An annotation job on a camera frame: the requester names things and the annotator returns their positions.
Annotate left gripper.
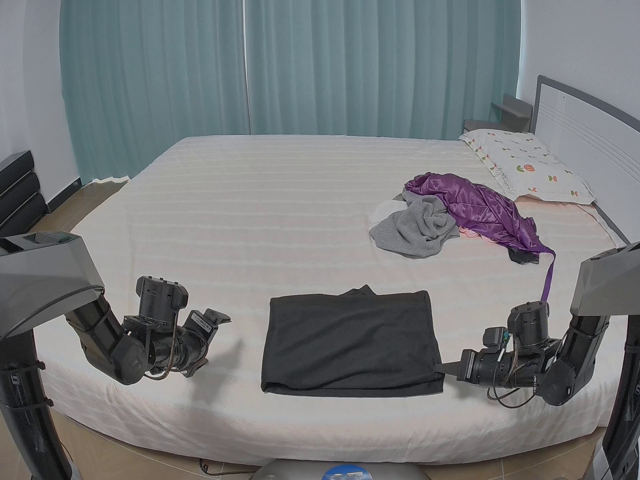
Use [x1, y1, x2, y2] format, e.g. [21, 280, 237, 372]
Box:
[161, 308, 234, 380]

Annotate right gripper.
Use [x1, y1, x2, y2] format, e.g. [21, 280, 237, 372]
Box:
[434, 348, 512, 389]

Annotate black T-shirt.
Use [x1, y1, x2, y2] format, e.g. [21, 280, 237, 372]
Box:
[260, 284, 446, 399]

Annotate bed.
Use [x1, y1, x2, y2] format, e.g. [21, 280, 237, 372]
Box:
[30, 74, 640, 469]

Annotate pile of clothes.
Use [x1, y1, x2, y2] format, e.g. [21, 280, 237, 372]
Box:
[369, 172, 557, 303]

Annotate white printed pillow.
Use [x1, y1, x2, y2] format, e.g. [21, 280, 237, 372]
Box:
[458, 129, 597, 205]

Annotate black chest of drawers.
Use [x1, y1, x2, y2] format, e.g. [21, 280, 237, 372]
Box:
[0, 150, 51, 239]

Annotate grey bedside table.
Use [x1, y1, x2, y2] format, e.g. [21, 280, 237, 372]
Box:
[463, 93, 533, 133]

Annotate blue-green curtain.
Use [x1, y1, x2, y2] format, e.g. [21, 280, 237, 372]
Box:
[60, 0, 251, 184]
[244, 0, 523, 141]

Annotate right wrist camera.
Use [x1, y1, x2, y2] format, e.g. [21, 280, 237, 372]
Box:
[481, 326, 512, 350]

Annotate black cable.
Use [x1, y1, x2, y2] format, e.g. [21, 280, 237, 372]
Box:
[198, 458, 251, 477]
[142, 367, 187, 382]
[487, 385, 537, 410]

